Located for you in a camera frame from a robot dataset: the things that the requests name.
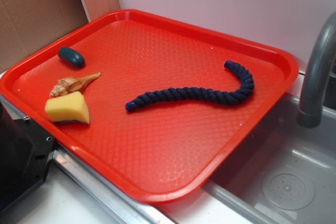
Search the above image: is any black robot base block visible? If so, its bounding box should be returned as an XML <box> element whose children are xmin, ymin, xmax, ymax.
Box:
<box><xmin>1</xmin><ymin>105</ymin><xmax>55</xmax><ymax>213</ymax></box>

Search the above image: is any brown cardboard panel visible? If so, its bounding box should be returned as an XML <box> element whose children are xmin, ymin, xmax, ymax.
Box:
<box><xmin>1</xmin><ymin>0</ymin><xmax>120</xmax><ymax>72</ymax></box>

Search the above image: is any yellow sponge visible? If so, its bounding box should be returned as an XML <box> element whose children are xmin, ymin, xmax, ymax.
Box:
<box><xmin>45</xmin><ymin>91</ymin><xmax>91</xmax><ymax>124</ymax></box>

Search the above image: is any tan spiral seashell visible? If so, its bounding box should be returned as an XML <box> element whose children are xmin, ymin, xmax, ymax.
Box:
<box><xmin>49</xmin><ymin>72</ymin><xmax>101</xmax><ymax>98</ymax></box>

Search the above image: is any grey toy faucet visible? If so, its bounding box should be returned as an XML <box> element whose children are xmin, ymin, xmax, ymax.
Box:
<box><xmin>297</xmin><ymin>13</ymin><xmax>335</xmax><ymax>128</ymax></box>

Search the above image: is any grey plastic sink basin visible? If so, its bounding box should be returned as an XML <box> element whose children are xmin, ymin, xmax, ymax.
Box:
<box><xmin>156</xmin><ymin>70</ymin><xmax>336</xmax><ymax>224</ymax></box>

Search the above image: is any red plastic tray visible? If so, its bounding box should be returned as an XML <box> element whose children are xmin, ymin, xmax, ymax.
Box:
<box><xmin>1</xmin><ymin>10</ymin><xmax>299</xmax><ymax>203</ymax></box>

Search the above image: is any dark blue twisted rope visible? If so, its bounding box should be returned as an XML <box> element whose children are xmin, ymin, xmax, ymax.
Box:
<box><xmin>125</xmin><ymin>60</ymin><xmax>255</xmax><ymax>112</ymax></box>

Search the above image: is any dark green plastic pickle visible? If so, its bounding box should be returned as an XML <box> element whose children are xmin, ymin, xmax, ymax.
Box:
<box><xmin>58</xmin><ymin>47</ymin><xmax>86</xmax><ymax>68</ymax></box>

